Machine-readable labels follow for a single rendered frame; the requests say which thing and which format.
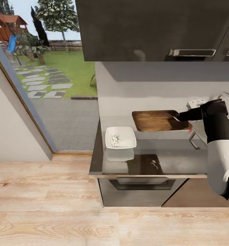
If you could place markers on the drop in sink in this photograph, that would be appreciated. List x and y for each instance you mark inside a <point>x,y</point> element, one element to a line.
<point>198,126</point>

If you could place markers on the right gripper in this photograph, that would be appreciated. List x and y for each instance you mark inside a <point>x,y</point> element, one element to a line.
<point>188,116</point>

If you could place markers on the fixed window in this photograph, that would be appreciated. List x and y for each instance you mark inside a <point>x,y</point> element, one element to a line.
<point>41,57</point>

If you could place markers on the cutting board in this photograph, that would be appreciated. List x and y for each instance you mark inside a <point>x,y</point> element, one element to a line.
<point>161,120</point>

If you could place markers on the dishwasher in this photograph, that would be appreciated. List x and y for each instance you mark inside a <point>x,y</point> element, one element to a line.
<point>137,192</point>

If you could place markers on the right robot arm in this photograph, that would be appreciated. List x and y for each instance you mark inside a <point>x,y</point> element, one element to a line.
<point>216,126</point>

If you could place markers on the cabinet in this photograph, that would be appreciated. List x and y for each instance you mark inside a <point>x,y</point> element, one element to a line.
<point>154,30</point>

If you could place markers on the bowl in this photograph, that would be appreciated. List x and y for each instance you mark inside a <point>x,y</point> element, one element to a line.
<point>125,136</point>

